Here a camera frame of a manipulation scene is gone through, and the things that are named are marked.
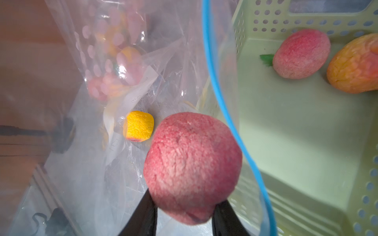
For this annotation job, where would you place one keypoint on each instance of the light green perforated basket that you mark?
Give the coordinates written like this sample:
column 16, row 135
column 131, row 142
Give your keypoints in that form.
column 316, row 146

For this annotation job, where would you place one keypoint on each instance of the clear bag with pink dots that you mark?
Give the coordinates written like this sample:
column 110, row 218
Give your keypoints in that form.
column 105, row 39

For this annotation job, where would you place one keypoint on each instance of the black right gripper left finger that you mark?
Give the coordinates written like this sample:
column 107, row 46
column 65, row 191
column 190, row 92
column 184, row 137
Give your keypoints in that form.
column 143, row 221

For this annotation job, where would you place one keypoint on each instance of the yellow peach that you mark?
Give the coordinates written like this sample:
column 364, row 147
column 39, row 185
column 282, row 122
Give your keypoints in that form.
column 138, row 126

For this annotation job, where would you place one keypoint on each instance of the large pink peach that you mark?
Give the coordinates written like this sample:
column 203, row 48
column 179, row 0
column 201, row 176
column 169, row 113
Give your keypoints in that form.
column 354, row 69

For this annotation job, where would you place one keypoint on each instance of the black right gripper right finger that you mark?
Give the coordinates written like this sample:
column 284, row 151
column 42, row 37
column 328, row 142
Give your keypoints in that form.
column 225, row 221

